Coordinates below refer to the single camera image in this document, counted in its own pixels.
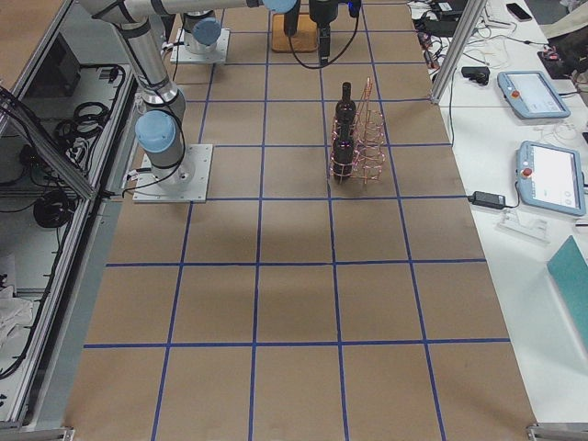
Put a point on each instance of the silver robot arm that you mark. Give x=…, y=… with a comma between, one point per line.
x=130, y=19
x=201, y=31

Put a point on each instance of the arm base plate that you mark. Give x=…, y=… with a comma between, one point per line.
x=188, y=51
x=188, y=183

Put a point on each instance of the teal folder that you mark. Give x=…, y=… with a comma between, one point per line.
x=568, y=269

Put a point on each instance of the teach pendant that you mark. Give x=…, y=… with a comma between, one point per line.
x=550, y=177
x=531, y=95

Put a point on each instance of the wooden tray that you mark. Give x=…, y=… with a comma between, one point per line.
x=304, y=40

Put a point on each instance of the clear acrylic stand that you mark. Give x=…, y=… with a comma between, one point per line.
x=536, y=228

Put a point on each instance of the far teach pendant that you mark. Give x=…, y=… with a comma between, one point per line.
x=531, y=95

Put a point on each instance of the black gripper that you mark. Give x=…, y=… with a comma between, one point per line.
x=322, y=13

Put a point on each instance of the copper wire bottle basket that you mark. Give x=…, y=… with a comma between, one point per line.
x=368, y=135

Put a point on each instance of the black power adapter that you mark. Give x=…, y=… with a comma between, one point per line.
x=487, y=200

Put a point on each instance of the near teach pendant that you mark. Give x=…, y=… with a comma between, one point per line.
x=550, y=177

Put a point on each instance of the black handheld device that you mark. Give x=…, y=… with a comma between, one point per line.
x=477, y=74

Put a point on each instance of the aluminium frame post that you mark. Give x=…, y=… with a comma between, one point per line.
x=464, y=30

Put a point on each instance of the black smartphone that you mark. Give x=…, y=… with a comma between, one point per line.
x=518, y=12

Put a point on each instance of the dark wine bottle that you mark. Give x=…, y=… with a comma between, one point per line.
x=290, y=24
x=345, y=111
x=343, y=153

